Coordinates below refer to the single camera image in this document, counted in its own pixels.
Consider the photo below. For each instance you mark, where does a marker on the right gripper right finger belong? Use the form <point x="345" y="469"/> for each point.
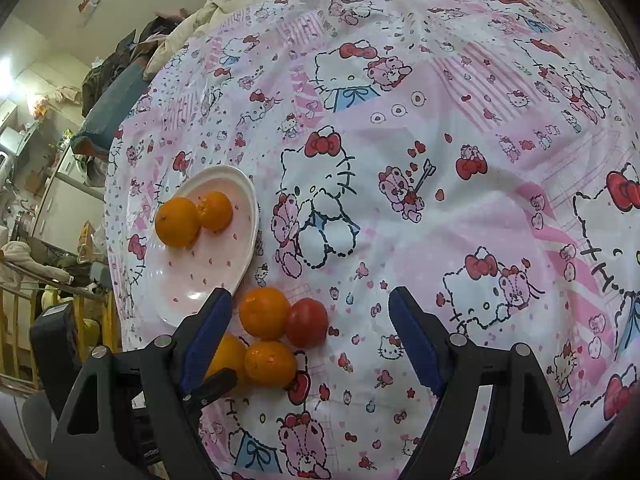
<point x="505" y="391"/>

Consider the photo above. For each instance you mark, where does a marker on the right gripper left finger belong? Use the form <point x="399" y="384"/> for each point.
<point x="164" y="384"/>

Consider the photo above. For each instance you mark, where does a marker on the large orange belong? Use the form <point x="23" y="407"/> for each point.
<point x="176" y="223"/>
<point x="229" y="354"/>

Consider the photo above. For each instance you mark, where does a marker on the mandarin orange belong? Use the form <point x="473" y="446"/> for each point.
<point x="263" y="313"/>
<point x="270" y="363"/>

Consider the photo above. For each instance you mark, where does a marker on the red tomato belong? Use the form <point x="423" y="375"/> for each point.
<point x="307" y="323"/>

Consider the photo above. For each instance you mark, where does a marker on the pink white oval plate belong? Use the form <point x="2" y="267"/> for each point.
<point x="180" y="279"/>

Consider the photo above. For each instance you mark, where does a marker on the large orange on plate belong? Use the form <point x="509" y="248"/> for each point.
<point x="176" y="223"/>

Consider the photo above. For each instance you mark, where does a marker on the small mandarin on plate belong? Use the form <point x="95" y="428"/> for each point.
<point x="215" y="211"/>

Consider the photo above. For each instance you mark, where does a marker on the blue pillow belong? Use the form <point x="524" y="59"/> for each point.
<point x="97" y="133"/>

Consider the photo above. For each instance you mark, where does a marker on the Hello Kitty pink bedsheet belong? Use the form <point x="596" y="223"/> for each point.
<point x="483" y="154"/>

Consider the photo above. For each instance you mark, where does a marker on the pile of dark clothes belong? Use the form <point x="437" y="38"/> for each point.
<point x="133" y="48"/>

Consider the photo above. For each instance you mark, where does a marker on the red wall hook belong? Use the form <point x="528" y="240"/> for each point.
<point x="88" y="6"/>

